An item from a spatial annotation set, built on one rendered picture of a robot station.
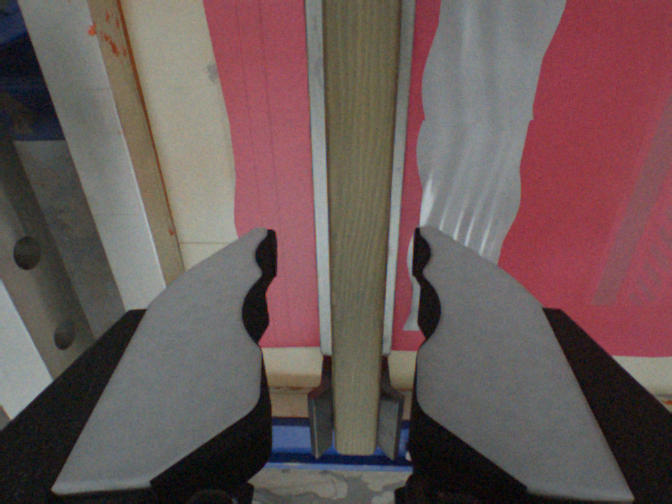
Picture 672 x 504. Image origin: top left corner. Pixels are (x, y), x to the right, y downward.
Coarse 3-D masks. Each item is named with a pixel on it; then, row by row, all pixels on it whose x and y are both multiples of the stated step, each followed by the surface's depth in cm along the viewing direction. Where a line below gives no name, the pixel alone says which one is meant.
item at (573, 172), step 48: (240, 144) 27; (288, 144) 27; (528, 144) 27; (576, 144) 27; (624, 144) 26; (240, 192) 29; (288, 192) 29; (528, 192) 28; (576, 192) 28; (288, 240) 31; (528, 240) 30; (576, 240) 30; (288, 288) 33; (528, 288) 32; (576, 288) 32; (288, 336) 36; (624, 336) 34
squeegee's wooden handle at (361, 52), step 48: (336, 0) 14; (384, 0) 14; (336, 48) 15; (384, 48) 15; (336, 96) 16; (384, 96) 16; (336, 144) 17; (384, 144) 17; (336, 192) 18; (384, 192) 18; (336, 240) 19; (384, 240) 19; (336, 288) 20; (384, 288) 21; (336, 336) 22; (336, 384) 24; (336, 432) 26
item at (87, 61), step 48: (48, 0) 21; (96, 0) 21; (48, 48) 22; (96, 48) 22; (96, 96) 23; (96, 144) 24; (144, 144) 26; (96, 192) 26; (144, 192) 26; (144, 240) 27; (144, 288) 30
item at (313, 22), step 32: (320, 0) 20; (320, 32) 20; (320, 64) 21; (320, 96) 22; (320, 128) 23; (320, 160) 24; (320, 192) 25; (320, 224) 26; (320, 256) 27; (320, 288) 28; (320, 320) 30; (384, 320) 30; (320, 352) 31; (384, 352) 31
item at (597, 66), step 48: (240, 0) 23; (288, 0) 23; (432, 0) 23; (576, 0) 23; (624, 0) 22; (240, 48) 24; (288, 48) 24; (576, 48) 24; (624, 48) 24; (240, 96) 26; (288, 96) 26; (576, 96) 25; (624, 96) 25
